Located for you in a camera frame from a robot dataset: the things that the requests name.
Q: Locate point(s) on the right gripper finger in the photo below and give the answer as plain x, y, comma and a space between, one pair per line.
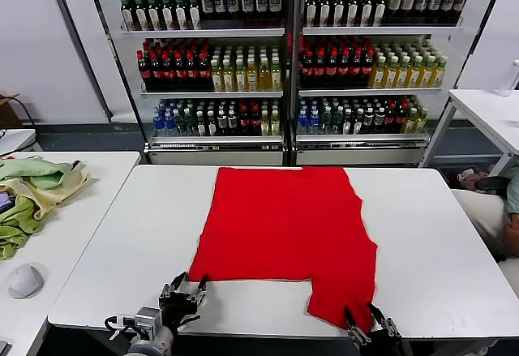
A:
377, 314
351, 320

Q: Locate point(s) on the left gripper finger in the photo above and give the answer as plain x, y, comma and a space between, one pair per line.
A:
175, 284
202, 289

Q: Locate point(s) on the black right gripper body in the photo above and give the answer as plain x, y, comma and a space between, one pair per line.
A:
381, 346

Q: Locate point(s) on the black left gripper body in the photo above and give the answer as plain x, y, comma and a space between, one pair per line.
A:
178, 309

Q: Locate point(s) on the red t-shirt with bear print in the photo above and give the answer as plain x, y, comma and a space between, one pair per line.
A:
280, 226

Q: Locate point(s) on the person's bare forearm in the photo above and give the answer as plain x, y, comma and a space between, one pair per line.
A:
511, 230

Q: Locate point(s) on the pink clothes pile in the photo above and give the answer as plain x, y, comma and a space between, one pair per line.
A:
470, 177

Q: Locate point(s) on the white beverage shelf unit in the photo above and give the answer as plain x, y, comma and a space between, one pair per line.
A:
215, 156
361, 155

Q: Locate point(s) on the person's beige trouser leg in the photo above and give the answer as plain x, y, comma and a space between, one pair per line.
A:
478, 214

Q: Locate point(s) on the white computer mouse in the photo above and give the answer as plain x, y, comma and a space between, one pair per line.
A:
24, 281

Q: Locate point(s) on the green and yellow cloth pile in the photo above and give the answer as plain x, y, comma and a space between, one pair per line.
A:
52, 194

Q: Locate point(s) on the small blue water bottle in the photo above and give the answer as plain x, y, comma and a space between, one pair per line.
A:
314, 123
158, 125
302, 123
169, 125

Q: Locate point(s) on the small green tinted water bottle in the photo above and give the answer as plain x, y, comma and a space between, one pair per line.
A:
179, 124
325, 121
190, 124
336, 121

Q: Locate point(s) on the small white cap dark bottle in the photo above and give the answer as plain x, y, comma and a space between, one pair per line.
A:
232, 123
347, 123
211, 125
200, 125
358, 121
379, 118
221, 123
368, 120

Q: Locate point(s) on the olive green garment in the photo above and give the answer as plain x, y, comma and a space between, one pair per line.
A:
16, 226

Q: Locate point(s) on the small red cap cola bottle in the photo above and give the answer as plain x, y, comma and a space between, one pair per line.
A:
255, 123
390, 117
401, 117
244, 123

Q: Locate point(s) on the black chair armrest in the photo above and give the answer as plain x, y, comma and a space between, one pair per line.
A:
492, 183

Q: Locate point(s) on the small yellow juice bottle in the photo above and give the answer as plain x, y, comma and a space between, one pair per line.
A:
265, 125
421, 120
275, 125
410, 121

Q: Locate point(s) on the light green garment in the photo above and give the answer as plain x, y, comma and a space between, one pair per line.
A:
36, 171

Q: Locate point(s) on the black flat device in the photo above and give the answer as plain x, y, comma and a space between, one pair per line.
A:
3, 348

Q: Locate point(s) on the small purple dark object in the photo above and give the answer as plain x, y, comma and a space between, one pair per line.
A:
5, 202

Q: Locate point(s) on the white side table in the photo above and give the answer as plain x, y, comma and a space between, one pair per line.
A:
486, 112

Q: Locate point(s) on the brown cardboard box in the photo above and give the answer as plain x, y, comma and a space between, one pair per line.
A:
6, 110

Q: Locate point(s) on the green cap white label bottle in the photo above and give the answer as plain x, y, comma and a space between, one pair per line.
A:
380, 11
311, 11
181, 15
195, 15
141, 15
154, 15
324, 11
339, 11
127, 15
167, 15
367, 11
353, 11

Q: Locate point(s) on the white cap dark tea bottle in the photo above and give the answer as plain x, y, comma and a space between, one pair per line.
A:
220, 5
261, 4
232, 4
275, 3
247, 4
207, 5

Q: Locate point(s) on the beige label dark bottle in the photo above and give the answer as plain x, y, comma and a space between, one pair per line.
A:
408, 3
447, 4
434, 4
394, 3
459, 4
421, 3

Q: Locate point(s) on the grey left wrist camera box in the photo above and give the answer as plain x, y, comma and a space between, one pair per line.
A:
147, 320

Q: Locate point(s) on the grey metal post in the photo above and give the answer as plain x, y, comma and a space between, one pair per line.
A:
79, 44
481, 27

